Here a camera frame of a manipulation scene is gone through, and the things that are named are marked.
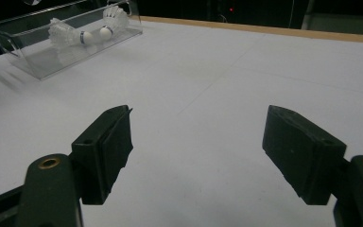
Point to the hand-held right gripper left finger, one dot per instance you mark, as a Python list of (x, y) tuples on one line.
[(104, 154)]

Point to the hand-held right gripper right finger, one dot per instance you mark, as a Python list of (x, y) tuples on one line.
[(302, 154)]

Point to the clear plastic box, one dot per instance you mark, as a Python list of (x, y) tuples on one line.
[(38, 60)]

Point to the white shuttlecock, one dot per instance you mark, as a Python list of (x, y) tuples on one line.
[(116, 19), (63, 34)]

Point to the white table cover sheet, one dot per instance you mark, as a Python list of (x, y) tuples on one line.
[(201, 63)]

